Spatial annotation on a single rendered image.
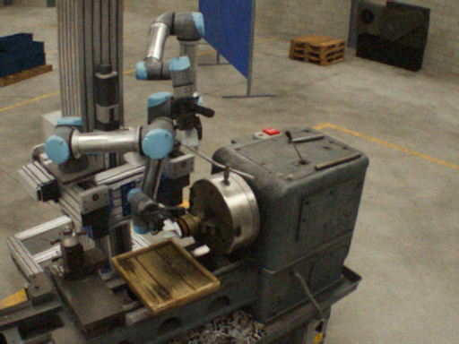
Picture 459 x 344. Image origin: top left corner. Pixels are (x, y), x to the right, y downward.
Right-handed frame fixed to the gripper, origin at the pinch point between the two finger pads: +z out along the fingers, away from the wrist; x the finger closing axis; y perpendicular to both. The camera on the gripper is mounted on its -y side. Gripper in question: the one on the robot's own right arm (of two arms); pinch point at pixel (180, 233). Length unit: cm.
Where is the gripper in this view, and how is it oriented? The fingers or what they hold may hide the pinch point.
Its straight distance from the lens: 174.1
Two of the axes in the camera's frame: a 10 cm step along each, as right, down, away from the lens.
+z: 5.9, 3.9, -7.0
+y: -8.0, 2.4, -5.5
